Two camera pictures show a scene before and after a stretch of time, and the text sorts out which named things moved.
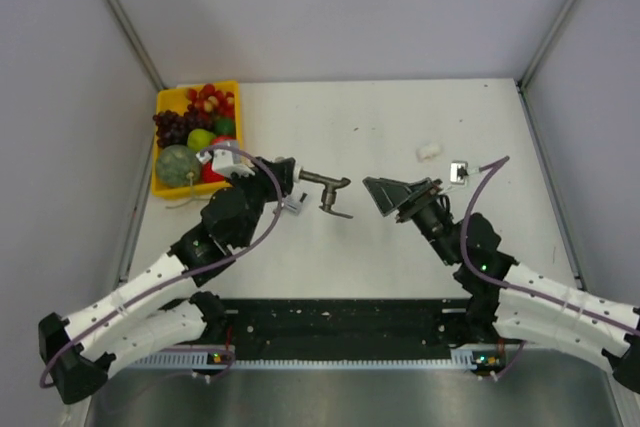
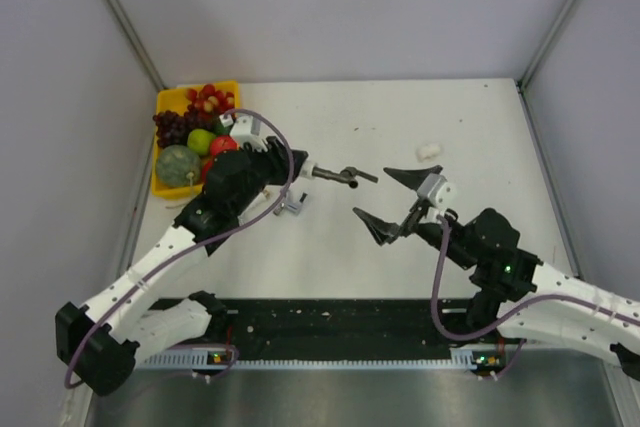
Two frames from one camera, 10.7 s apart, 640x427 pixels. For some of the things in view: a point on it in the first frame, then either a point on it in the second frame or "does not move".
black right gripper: x=388 y=194 to x=384 y=231
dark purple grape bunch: x=173 y=129 does not move
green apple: x=199 y=138 does not move
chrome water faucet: x=292 y=203 does not move
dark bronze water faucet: x=329 y=195 to x=348 y=175
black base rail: x=352 y=328 does not move
